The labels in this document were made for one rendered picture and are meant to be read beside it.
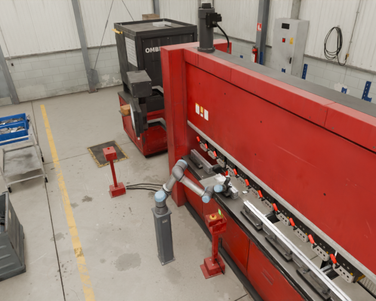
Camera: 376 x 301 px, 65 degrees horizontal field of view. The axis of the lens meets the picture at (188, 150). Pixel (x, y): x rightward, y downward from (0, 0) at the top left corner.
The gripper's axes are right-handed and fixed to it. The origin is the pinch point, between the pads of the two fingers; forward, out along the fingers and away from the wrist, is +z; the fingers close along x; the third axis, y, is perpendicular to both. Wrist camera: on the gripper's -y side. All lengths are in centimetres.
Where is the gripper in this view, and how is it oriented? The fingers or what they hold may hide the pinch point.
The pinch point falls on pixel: (231, 185)
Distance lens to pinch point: 332.4
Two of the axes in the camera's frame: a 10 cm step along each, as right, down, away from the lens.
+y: -2.5, 9.6, 0.8
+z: 5.0, 0.6, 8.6
